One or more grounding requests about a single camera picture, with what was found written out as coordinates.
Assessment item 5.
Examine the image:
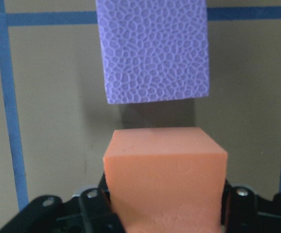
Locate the purple foam block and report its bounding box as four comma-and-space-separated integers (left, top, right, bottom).
96, 0, 210, 104

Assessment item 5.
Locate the orange foam block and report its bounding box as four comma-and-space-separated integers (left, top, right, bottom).
103, 127, 228, 233

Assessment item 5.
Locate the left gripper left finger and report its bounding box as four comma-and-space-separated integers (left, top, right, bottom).
79, 175, 125, 233

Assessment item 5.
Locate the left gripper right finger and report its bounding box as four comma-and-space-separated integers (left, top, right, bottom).
221, 181, 259, 233

